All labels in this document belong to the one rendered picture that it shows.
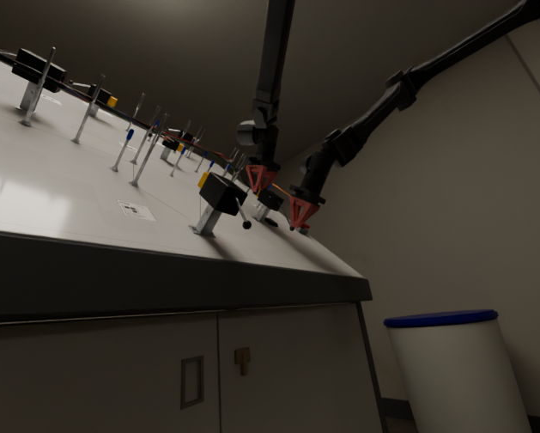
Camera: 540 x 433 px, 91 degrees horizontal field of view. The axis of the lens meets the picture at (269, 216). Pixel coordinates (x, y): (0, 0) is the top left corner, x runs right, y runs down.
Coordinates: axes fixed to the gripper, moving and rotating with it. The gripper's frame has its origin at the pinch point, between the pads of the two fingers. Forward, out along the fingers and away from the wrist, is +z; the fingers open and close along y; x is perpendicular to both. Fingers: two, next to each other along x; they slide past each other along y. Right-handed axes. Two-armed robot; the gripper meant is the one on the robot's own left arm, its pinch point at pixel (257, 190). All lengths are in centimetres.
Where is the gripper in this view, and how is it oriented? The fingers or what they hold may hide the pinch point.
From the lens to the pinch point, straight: 80.2
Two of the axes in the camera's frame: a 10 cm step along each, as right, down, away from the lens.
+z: -1.8, 9.8, -0.8
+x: 8.1, 1.0, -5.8
